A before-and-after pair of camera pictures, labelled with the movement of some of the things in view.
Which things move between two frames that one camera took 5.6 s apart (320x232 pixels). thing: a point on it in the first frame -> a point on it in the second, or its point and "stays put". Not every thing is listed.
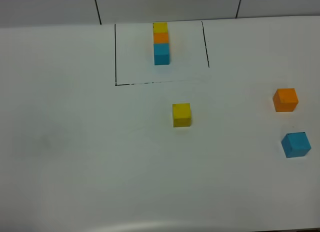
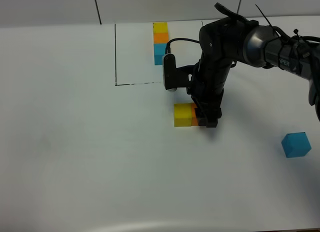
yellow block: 181,115 stays put
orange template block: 161,37 stays put
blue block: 295,144 stays put
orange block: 285,100 -> 194,121
